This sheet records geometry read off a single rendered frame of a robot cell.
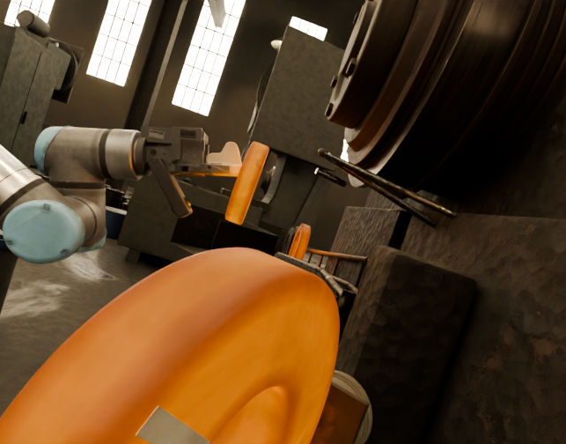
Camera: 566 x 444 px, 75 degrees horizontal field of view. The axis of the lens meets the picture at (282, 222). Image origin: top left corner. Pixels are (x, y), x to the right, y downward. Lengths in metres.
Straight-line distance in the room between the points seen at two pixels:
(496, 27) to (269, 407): 0.47
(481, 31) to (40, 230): 0.61
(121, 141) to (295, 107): 2.71
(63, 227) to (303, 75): 2.98
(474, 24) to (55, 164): 0.66
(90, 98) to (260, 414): 11.88
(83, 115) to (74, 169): 11.25
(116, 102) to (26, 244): 11.14
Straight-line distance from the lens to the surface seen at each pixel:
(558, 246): 0.39
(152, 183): 3.08
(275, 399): 0.18
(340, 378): 0.31
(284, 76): 3.37
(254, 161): 0.63
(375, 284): 0.41
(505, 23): 0.54
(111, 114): 11.68
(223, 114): 10.97
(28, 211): 0.60
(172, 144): 0.68
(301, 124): 3.31
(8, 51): 3.99
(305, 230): 1.31
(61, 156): 0.74
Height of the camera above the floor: 0.80
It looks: 2 degrees down
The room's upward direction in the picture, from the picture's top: 19 degrees clockwise
